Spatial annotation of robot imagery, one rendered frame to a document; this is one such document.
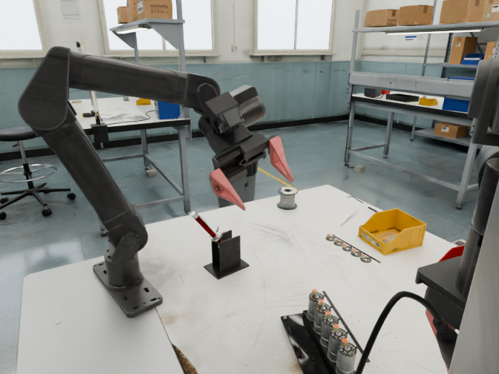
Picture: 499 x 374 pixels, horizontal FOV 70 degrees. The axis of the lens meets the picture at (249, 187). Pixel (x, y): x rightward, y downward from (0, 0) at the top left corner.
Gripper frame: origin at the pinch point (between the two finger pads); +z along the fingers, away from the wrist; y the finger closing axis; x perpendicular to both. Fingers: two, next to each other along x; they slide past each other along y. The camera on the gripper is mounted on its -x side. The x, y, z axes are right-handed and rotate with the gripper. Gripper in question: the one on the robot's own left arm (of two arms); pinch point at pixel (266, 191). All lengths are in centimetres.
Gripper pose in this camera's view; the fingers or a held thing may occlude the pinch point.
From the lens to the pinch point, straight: 60.2
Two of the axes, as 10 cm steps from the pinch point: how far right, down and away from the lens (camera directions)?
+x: 0.7, 5.2, 8.5
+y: 8.4, -4.8, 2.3
